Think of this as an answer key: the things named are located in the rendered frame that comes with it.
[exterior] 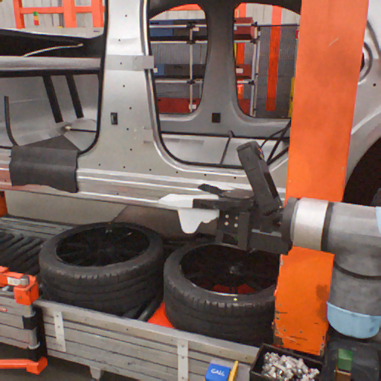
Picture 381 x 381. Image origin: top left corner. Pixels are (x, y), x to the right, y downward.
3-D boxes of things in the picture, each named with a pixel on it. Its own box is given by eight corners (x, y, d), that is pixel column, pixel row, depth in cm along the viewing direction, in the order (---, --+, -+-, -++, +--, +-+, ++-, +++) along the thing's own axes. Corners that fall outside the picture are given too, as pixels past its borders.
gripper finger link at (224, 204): (193, 210, 56) (251, 211, 58) (194, 200, 56) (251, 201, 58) (188, 203, 61) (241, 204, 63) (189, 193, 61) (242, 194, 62)
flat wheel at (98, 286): (25, 322, 184) (18, 278, 177) (60, 256, 246) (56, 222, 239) (164, 315, 188) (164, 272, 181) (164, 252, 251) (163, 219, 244)
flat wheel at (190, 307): (282, 273, 226) (285, 237, 218) (312, 355, 163) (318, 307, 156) (170, 271, 228) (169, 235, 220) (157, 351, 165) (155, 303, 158)
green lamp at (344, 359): (350, 362, 112) (352, 350, 111) (351, 371, 109) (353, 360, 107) (335, 358, 113) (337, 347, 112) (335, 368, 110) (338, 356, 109)
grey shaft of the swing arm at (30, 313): (49, 367, 186) (37, 274, 171) (42, 375, 182) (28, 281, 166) (34, 362, 189) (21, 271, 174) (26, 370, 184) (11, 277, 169)
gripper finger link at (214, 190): (196, 211, 74) (222, 224, 66) (198, 181, 73) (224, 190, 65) (210, 210, 75) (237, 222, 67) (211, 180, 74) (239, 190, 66)
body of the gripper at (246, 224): (210, 243, 61) (286, 260, 56) (213, 190, 59) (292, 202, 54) (226, 231, 68) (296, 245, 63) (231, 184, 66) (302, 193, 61)
